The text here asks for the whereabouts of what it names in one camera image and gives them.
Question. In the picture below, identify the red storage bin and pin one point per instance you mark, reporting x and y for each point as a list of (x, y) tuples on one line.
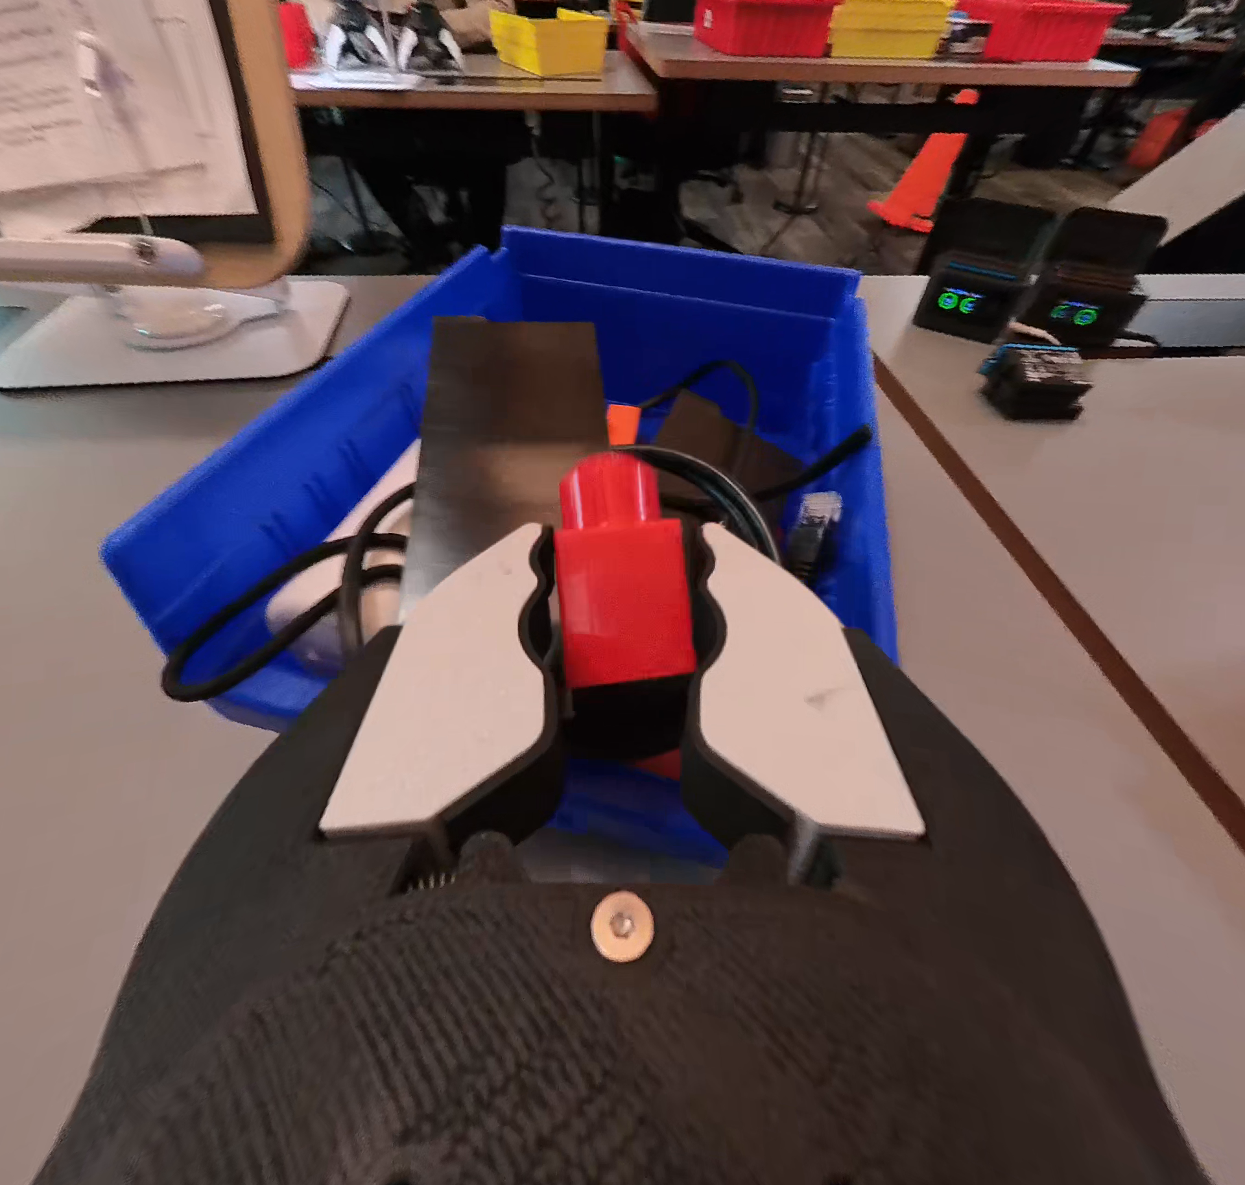
[(1040, 33), (758, 23)]

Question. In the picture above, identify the red plastic block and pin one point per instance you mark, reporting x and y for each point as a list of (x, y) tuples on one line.
[(622, 602)]

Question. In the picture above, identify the grey desk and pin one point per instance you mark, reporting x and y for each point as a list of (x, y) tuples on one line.
[(1021, 719)]

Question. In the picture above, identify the background wooden table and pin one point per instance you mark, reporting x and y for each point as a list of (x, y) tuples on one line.
[(535, 91), (875, 71)]

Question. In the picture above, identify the printed instruction sheets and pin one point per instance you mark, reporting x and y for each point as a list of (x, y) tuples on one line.
[(116, 87)]

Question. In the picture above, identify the blue plastic bin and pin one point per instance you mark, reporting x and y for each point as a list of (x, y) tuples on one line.
[(292, 466)]

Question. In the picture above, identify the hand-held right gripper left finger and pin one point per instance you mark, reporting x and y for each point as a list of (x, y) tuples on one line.
[(447, 709)]

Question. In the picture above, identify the orange traffic cone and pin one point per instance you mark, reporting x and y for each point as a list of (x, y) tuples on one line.
[(924, 184)]

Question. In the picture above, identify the black charger with display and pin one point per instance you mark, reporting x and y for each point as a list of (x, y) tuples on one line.
[(972, 252), (1099, 262)]

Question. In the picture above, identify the blue and black block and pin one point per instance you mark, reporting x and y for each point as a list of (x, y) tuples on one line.
[(1035, 383)]

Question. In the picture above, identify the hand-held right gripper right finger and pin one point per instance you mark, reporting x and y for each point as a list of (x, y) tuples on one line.
[(797, 719)]

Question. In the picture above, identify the black power adapter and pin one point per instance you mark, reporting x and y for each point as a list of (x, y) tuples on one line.
[(710, 427)]

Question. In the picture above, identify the small orange part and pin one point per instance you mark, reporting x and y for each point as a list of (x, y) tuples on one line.
[(622, 424)]

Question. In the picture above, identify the wooden document stand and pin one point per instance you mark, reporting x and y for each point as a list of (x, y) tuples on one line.
[(282, 184)]

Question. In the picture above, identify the clear network plug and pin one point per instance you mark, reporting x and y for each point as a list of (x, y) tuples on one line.
[(814, 524)]

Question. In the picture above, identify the red container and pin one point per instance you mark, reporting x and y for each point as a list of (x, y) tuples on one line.
[(296, 33)]

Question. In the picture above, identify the white rounded device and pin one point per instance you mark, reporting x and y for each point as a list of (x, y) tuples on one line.
[(311, 622)]

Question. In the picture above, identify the black and white tool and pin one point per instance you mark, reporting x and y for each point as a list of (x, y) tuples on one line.
[(354, 38), (428, 42)]

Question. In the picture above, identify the yellow storage bin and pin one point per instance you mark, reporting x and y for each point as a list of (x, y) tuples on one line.
[(544, 42), (889, 28)]

